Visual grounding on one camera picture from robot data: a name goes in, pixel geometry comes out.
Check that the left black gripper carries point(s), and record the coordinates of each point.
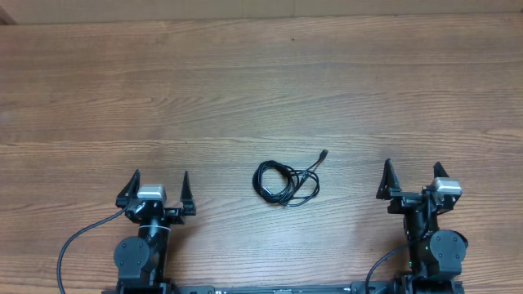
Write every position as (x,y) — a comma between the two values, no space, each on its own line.
(176,215)

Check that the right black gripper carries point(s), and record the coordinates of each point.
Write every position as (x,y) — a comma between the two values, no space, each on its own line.
(404,199)

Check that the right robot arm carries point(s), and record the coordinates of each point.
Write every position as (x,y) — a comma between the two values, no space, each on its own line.
(435,254)

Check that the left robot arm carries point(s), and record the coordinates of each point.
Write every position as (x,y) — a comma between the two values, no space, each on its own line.
(141,259)

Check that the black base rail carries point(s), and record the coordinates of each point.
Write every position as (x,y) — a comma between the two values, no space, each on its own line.
(352,288)

